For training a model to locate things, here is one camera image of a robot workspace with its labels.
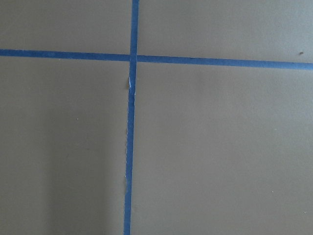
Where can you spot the brown paper table cover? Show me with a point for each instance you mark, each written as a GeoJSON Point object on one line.
{"type": "Point", "coordinates": [218, 150]}

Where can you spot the vertical blue tape strip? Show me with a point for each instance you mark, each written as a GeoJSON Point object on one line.
{"type": "Point", "coordinates": [130, 118]}

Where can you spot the horizontal blue tape strip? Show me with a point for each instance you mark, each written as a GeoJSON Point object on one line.
{"type": "Point", "coordinates": [155, 59]}

